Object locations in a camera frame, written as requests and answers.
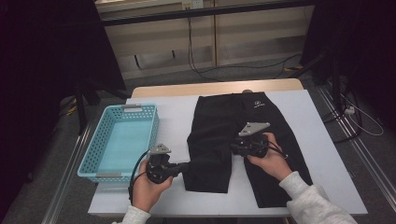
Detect yellow cable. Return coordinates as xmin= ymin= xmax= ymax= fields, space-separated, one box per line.
xmin=64 ymin=97 xmax=78 ymax=118

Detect beige cabinet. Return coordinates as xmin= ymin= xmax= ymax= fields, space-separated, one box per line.
xmin=94 ymin=0 xmax=316 ymax=80

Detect black metal bar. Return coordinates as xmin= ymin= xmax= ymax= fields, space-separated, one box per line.
xmin=101 ymin=0 xmax=316 ymax=27

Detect white wall socket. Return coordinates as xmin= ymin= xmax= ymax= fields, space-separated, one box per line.
xmin=181 ymin=0 xmax=204 ymax=9

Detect light blue plastic basket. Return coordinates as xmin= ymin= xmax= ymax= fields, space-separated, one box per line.
xmin=77 ymin=103 xmax=161 ymax=184

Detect black curtain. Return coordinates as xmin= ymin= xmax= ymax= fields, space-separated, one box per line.
xmin=0 ymin=0 xmax=127 ymax=216
xmin=300 ymin=0 xmax=396 ymax=132

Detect black cable bundle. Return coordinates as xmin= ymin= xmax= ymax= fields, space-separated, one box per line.
xmin=321 ymin=90 xmax=363 ymax=144

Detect wooden table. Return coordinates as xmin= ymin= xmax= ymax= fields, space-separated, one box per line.
xmin=130 ymin=77 xmax=304 ymax=99

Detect aluminium floor rail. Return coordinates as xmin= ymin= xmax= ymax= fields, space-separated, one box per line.
xmin=316 ymin=83 xmax=396 ymax=213
xmin=41 ymin=124 xmax=94 ymax=224

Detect person's right hand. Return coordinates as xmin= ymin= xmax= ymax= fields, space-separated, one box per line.
xmin=247 ymin=133 xmax=293 ymax=182

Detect black shorts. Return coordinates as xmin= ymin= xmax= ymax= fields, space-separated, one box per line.
xmin=181 ymin=91 xmax=313 ymax=209

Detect black floor cable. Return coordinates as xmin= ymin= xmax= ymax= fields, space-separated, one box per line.
xmin=186 ymin=17 xmax=303 ymax=83

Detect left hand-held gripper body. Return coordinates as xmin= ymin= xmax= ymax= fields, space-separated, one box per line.
xmin=145 ymin=143 xmax=176 ymax=185

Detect black stand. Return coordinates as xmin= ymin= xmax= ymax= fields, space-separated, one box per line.
xmin=288 ymin=49 xmax=344 ymax=113
xmin=74 ymin=77 xmax=132 ymax=136

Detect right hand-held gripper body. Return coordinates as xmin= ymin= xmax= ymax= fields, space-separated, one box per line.
xmin=230 ymin=121 xmax=271 ymax=158

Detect white cable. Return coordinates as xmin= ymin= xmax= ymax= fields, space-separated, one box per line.
xmin=340 ymin=92 xmax=385 ymax=137

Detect person's left hand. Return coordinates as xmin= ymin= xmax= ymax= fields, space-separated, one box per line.
xmin=132 ymin=158 xmax=174 ymax=213

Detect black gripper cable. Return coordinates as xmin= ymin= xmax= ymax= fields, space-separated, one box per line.
xmin=267 ymin=141 xmax=289 ymax=160
xmin=128 ymin=150 xmax=151 ymax=206

